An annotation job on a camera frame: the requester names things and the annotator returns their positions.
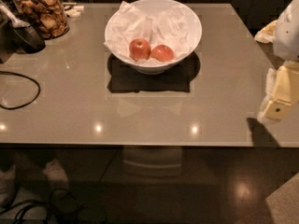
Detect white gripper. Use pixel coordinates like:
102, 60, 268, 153
257, 0, 299, 124

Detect red apple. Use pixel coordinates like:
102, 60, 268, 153
129, 38, 151, 61
150, 45, 175, 62

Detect white ceramic bowl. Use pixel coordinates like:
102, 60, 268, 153
104, 0, 203, 76

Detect yellow white cloth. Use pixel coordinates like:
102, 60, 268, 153
254, 21, 277, 44

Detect white crumpled paper liner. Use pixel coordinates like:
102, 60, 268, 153
104, 0, 196, 67

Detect small white items on table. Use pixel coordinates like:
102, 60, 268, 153
64, 4, 84, 18

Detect white shoe right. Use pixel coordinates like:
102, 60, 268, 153
43, 159, 69, 196

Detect white shoe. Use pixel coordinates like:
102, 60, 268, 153
0, 165, 16, 208
43, 159, 69, 196

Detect glass jar of dried chips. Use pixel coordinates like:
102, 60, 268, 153
13, 0, 69, 39

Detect white shoe left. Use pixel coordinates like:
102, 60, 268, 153
0, 165, 16, 208

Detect white spoon handle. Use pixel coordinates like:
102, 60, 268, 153
0, 2, 30, 28

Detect black cable on table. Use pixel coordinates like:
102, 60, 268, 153
0, 70, 42, 111

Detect black cables on floor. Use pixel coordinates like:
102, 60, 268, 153
0, 189, 78, 224

